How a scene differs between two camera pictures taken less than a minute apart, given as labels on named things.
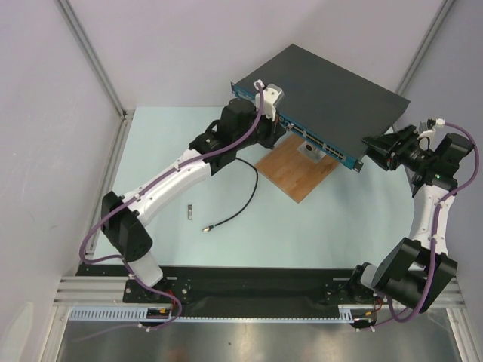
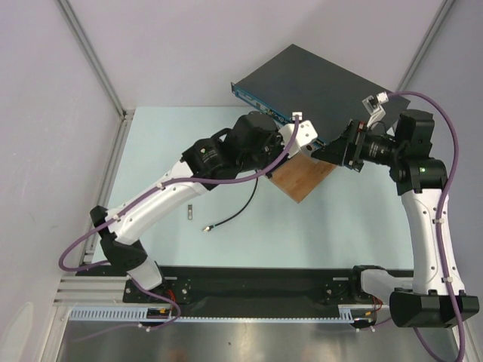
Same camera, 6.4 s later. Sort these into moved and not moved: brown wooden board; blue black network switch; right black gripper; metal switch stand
Moved: right black gripper
Not moved: brown wooden board; metal switch stand; blue black network switch
